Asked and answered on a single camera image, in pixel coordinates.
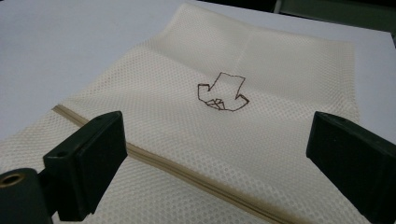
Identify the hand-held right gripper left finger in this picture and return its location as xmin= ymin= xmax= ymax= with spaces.
xmin=42 ymin=110 xmax=129 ymax=222

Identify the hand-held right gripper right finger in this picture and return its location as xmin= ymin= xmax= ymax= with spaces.
xmin=305 ymin=111 xmax=396 ymax=224

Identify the cream mesh laundry bag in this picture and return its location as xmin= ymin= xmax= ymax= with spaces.
xmin=0 ymin=2 xmax=372 ymax=224

